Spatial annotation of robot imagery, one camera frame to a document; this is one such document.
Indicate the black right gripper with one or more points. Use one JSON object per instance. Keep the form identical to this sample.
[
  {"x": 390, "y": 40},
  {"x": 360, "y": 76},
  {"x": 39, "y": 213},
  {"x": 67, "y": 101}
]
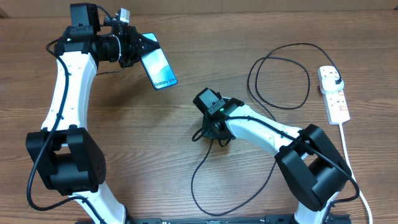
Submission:
[{"x": 207, "y": 133}]

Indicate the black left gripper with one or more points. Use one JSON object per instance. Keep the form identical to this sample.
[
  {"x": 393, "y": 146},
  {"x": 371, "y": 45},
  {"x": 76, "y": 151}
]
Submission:
[{"x": 134, "y": 41}]

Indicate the blue smartphone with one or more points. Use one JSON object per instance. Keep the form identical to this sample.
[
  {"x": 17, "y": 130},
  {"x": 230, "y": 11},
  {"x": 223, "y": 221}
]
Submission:
[{"x": 158, "y": 69}]

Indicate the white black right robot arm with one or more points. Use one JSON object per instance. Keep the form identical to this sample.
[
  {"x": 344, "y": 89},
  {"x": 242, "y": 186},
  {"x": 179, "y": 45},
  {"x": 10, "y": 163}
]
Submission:
[{"x": 313, "y": 169}]

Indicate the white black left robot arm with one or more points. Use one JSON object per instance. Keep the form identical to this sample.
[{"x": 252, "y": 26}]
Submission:
[{"x": 65, "y": 156}]

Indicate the white charger adapter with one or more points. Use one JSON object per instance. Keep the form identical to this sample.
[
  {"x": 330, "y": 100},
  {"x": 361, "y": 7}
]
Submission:
[{"x": 331, "y": 84}]

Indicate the white power strip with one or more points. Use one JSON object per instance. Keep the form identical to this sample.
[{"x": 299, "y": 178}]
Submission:
[{"x": 335, "y": 103}]

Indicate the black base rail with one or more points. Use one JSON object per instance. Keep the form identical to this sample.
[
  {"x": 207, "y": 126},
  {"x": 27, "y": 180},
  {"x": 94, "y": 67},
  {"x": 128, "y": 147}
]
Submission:
[{"x": 268, "y": 219}]

